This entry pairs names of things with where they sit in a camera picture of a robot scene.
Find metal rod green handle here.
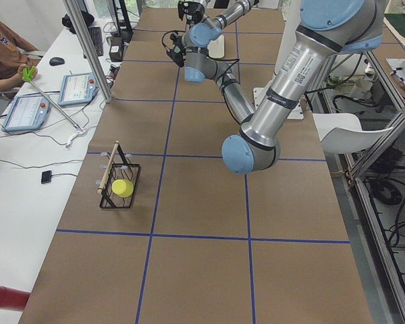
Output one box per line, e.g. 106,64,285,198
22,65,86,134

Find person in brown shirt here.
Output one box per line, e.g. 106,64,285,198
0,21,40,92

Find white plastic chair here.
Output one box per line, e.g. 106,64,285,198
313,113,394,154

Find black wire cup rack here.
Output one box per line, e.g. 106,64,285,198
97,141,141,210

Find red cylinder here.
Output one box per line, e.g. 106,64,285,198
0,286,30,311

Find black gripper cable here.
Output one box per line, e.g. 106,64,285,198
161,29,241,85

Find cream rabbit tray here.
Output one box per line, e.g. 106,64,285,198
207,34,225,59

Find small black box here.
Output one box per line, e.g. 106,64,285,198
40,170,52,184

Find near blue teach pendant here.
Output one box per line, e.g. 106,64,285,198
2,95,50,133

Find yellow cup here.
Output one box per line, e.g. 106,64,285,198
111,179,134,198

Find blue teach pendant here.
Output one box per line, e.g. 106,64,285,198
57,73,99,107
2,95,50,133

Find black keyboard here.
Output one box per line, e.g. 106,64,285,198
88,26,104,57

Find aluminium frame post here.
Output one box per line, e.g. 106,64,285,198
63,0,112,103

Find black computer mouse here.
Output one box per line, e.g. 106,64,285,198
49,57,65,66

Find far blue teach pendant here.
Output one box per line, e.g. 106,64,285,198
57,73,99,107

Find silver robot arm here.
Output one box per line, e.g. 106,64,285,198
184,0,259,30
179,0,387,174

